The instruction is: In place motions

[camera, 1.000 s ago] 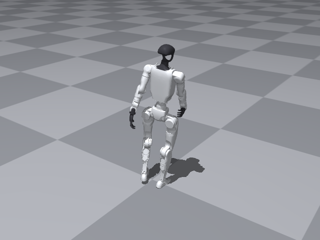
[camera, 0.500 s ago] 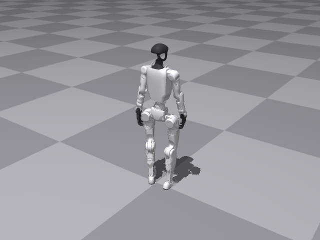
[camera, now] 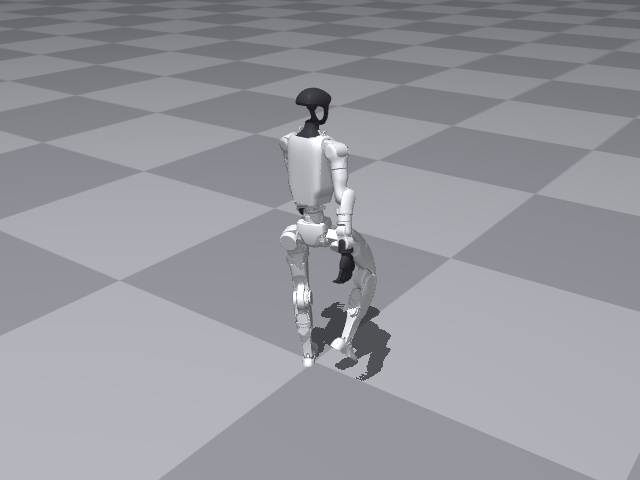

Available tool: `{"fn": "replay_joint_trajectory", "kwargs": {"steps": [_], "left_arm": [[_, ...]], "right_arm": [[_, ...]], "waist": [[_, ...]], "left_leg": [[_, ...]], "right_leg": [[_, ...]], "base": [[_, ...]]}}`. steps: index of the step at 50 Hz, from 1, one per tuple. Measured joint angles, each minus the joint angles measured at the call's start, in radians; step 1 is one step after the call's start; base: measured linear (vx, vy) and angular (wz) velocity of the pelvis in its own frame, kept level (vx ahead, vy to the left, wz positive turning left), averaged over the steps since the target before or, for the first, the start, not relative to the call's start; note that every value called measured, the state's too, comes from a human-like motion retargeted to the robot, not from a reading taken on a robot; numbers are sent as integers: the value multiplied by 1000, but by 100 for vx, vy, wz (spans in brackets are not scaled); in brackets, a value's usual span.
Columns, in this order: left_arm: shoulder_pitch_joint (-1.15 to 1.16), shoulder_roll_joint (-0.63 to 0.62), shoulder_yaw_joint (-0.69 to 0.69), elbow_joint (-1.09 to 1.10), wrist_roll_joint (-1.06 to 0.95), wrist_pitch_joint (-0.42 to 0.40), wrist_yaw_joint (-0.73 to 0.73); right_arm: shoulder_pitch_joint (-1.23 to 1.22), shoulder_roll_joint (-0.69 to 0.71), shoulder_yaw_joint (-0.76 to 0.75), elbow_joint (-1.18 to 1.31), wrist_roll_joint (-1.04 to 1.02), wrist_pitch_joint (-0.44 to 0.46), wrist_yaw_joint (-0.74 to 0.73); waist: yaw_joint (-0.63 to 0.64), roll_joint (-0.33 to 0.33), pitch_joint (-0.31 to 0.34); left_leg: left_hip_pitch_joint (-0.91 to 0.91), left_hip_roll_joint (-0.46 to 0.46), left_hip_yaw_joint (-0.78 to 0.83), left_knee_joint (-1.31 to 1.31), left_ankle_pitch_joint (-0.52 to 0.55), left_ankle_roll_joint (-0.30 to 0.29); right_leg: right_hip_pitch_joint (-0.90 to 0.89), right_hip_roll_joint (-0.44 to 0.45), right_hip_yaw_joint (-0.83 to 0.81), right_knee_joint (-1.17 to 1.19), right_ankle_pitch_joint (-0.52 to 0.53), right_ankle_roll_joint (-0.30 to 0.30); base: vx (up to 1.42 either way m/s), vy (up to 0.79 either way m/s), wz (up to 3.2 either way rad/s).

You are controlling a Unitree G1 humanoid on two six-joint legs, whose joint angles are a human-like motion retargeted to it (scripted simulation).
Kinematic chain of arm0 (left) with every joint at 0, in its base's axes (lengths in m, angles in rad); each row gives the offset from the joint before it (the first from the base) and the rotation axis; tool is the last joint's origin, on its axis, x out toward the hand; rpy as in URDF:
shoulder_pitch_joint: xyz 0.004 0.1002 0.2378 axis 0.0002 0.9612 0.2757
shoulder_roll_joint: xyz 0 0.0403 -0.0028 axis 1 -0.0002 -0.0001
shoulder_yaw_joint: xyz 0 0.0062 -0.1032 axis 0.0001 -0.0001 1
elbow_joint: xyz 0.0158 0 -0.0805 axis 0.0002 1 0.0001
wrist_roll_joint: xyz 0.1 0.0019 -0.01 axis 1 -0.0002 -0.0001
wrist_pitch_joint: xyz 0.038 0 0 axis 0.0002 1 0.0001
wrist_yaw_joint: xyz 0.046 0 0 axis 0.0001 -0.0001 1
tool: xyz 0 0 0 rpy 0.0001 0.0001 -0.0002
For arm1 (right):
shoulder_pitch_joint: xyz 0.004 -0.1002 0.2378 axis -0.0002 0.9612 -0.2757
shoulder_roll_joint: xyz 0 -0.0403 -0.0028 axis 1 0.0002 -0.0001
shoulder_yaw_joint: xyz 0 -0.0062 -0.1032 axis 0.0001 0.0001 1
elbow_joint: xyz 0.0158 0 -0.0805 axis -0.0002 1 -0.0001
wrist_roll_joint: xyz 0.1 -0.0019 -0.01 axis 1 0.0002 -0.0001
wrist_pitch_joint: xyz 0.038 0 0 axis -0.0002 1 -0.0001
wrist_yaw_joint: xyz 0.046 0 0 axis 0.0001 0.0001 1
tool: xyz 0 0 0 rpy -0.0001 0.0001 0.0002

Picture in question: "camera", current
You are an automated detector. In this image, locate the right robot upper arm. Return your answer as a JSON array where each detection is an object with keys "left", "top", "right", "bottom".
[{"left": 324, "top": 140, "right": 356, "bottom": 205}]

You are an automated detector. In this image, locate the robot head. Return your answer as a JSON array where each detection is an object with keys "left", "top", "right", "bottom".
[{"left": 295, "top": 88, "right": 331, "bottom": 138}]

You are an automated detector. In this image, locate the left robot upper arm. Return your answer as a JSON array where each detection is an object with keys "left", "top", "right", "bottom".
[{"left": 279, "top": 132, "right": 294, "bottom": 171}]

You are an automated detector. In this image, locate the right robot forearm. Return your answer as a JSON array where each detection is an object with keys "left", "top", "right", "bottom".
[{"left": 336, "top": 189, "right": 356, "bottom": 250}]

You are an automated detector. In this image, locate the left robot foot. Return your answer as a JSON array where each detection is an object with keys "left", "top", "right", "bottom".
[{"left": 303, "top": 342, "right": 318, "bottom": 367}]

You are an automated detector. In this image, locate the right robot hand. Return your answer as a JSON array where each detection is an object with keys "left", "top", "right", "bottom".
[{"left": 332, "top": 239, "right": 355, "bottom": 284}]

